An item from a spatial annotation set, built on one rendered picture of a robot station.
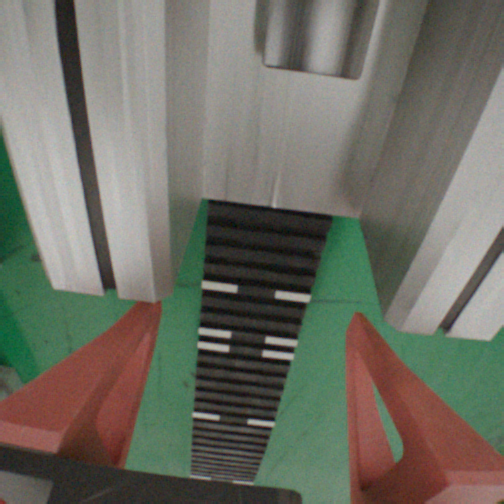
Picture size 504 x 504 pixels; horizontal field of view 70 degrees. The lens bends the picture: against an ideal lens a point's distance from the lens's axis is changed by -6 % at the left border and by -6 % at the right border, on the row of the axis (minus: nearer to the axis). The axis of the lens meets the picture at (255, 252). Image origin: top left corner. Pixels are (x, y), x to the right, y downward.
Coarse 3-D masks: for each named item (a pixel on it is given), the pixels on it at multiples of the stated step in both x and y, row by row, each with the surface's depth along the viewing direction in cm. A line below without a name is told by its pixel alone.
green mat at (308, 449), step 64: (0, 128) 14; (0, 192) 16; (0, 256) 19; (192, 256) 18; (0, 320) 23; (64, 320) 22; (192, 320) 21; (320, 320) 21; (192, 384) 26; (320, 384) 25; (448, 384) 24; (320, 448) 32
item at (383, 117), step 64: (0, 0) 4; (64, 0) 4; (128, 0) 4; (192, 0) 6; (256, 0) 7; (320, 0) 6; (384, 0) 7; (448, 0) 6; (0, 64) 5; (64, 64) 5; (128, 64) 5; (192, 64) 7; (256, 64) 8; (320, 64) 7; (384, 64) 8; (448, 64) 6; (64, 128) 5; (128, 128) 5; (192, 128) 8; (256, 128) 9; (320, 128) 9; (384, 128) 9; (448, 128) 6; (64, 192) 6; (128, 192) 6; (192, 192) 9; (256, 192) 10; (320, 192) 10; (384, 192) 9; (448, 192) 6; (64, 256) 7; (128, 256) 7; (384, 256) 8; (448, 256) 6; (384, 320) 8; (448, 320) 8
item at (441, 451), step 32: (352, 320) 15; (352, 352) 14; (384, 352) 12; (352, 384) 14; (384, 384) 11; (416, 384) 11; (352, 416) 13; (416, 416) 9; (448, 416) 9; (352, 448) 13; (384, 448) 13; (416, 448) 9; (448, 448) 8; (480, 448) 8; (352, 480) 13; (384, 480) 10; (416, 480) 9; (448, 480) 8; (480, 480) 8
